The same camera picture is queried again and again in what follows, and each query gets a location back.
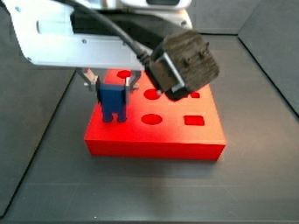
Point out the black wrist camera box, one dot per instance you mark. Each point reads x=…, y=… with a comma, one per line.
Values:
x=182, y=66

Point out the blue square-circle peg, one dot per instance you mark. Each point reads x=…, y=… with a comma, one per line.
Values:
x=113, y=100

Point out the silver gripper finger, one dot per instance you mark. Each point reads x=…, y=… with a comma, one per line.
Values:
x=89, y=77
x=131, y=81

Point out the red shape-sorter block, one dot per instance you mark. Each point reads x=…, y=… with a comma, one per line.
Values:
x=162, y=129

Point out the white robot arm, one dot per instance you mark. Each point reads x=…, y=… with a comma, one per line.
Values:
x=102, y=34

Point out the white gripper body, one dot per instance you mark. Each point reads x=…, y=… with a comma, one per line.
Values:
x=50, y=43

